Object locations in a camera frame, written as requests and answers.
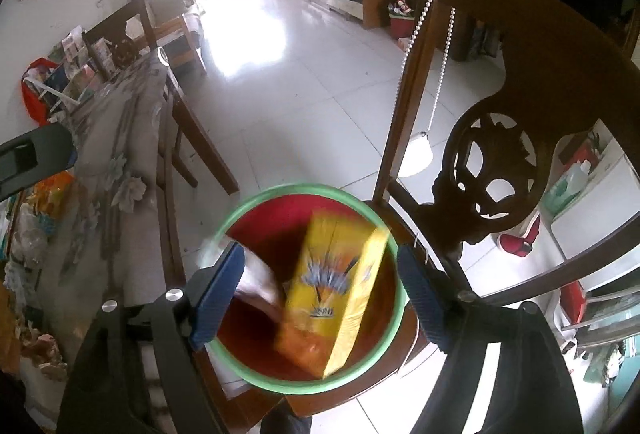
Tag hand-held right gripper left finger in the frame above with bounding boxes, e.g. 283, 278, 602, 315
56, 243, 247, 434

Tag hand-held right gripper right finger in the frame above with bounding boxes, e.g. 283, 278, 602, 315
396, 245, 586, 434

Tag white paper wrapper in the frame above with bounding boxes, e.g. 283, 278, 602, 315
200, 236, 286, 319

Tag red bin with green rim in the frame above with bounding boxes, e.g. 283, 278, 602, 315
205, 184, 406, 397

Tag yellow cardboard box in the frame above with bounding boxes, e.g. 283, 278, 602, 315
274, 209, 391, 380

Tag orange snack packet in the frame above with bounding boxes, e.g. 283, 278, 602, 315
27, 171, 76, 219

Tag red bag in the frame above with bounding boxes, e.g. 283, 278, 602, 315
20, 58, 63, 125

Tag floral tablecloth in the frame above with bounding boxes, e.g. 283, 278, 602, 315
0, 48, 201, 415

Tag clear plastic bag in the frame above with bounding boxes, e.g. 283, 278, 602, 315
10, 204, 56, 265

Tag white magazine rack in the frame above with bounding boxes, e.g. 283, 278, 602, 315
30, 26, 121, 109

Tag red slipper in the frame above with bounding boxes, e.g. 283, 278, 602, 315
500, 214, 541, 257

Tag plain wooden chair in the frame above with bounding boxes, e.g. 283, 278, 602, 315
81, 0, 161, 79

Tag wooden sofa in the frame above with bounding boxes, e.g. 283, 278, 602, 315
150, 0, 207, 74

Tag green plastic bottle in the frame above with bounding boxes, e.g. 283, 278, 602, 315
542, 161, 591, 215

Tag carved wooden chair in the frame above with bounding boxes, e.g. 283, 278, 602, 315
280, 0, 640, 420

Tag red bucket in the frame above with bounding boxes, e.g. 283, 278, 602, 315
389, 0, 418, 39

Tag white bead cord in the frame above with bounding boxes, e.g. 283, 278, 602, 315
399, 0, 459, 178

